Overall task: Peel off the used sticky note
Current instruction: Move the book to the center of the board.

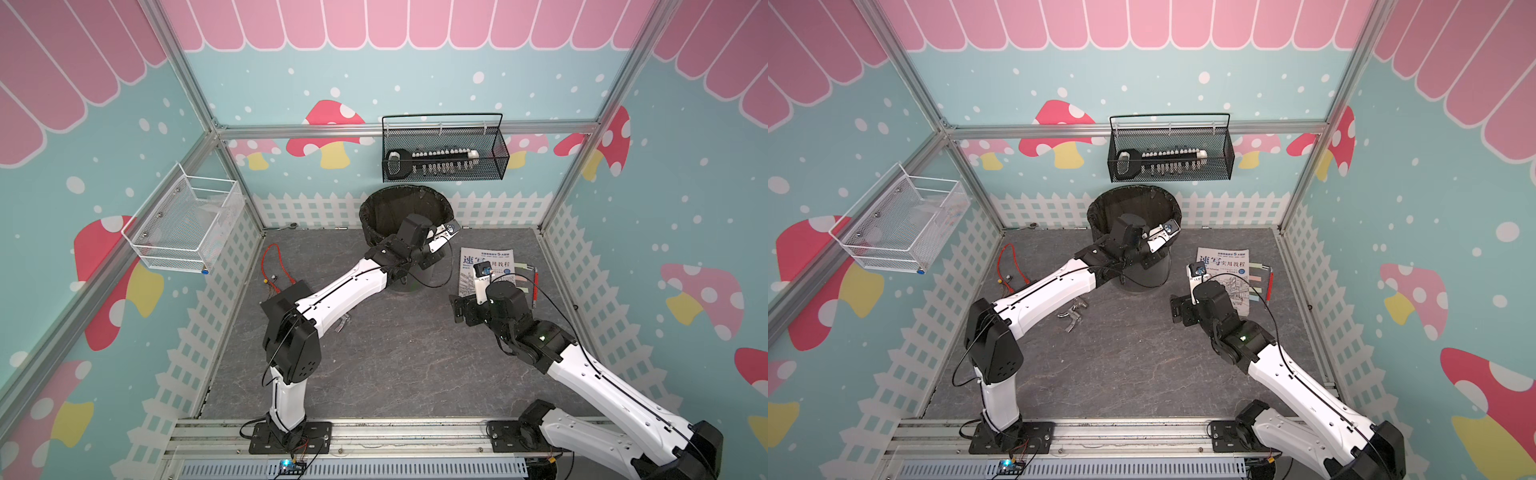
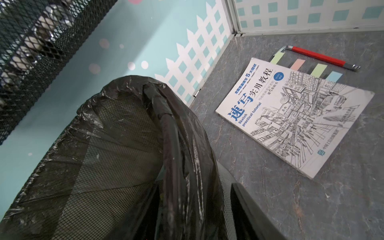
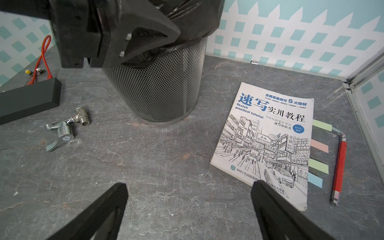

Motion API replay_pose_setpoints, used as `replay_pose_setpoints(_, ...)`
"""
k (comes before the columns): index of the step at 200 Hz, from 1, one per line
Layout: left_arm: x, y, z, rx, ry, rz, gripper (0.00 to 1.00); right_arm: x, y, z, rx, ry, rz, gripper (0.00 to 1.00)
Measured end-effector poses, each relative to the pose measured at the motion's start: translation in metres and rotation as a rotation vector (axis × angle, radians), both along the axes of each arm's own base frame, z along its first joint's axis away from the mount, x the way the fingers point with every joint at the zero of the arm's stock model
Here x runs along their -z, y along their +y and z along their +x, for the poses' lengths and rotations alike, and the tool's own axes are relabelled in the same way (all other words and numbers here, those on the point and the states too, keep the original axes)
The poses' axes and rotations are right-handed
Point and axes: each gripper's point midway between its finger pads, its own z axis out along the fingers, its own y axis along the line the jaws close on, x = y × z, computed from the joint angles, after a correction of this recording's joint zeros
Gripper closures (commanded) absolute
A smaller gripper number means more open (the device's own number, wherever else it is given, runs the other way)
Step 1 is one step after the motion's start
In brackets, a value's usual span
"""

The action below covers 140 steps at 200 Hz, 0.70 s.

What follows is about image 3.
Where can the sketch tutorial book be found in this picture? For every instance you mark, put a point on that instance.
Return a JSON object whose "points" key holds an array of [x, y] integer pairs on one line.
{"points": [[267, 136]]}

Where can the pink sticky note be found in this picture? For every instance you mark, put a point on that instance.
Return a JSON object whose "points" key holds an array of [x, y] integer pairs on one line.
{"points": [[320, 146]]}

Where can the lower green sticky note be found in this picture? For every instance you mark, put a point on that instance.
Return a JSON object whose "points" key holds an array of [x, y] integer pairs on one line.
{"points": [[319, 166]]}

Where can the chrome faucet valve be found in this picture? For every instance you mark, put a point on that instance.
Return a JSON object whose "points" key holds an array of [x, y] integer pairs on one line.
{"points": [[64, 130]]}

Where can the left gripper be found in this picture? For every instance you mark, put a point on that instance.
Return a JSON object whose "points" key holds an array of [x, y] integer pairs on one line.
{"points": [[134, 26]]}

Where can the mesh trash bin black bag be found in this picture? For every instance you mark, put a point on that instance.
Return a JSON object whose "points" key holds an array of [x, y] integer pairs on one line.
{"points": [[166, 91]]}

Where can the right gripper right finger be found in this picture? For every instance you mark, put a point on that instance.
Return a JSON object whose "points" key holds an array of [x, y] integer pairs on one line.
{"points": [[279, 220]]}

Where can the black flat box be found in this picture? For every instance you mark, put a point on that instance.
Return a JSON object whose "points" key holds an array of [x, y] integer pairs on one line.
{"points": [[29, 100]]}

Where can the red handled hex key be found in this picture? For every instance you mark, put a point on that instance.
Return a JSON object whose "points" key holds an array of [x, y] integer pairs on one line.
{"points": [[340, 166]]}

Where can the top green sticky note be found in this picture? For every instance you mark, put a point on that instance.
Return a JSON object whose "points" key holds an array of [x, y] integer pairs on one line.
{"points": [[322, 125]]}

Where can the blue sticky note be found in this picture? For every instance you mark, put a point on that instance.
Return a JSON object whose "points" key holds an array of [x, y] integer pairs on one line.
{"points": [[315, 180]]}

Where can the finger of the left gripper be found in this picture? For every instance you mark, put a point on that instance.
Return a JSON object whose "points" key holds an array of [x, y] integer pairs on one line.
{"points": [[195, 19]]}

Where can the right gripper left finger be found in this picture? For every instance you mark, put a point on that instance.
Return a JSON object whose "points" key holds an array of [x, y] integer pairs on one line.
{"points": [[99, 221]]}

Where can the green sticky note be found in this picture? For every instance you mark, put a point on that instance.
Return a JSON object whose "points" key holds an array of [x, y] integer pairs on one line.
{"points": [[319, 166], [322, 125]]}

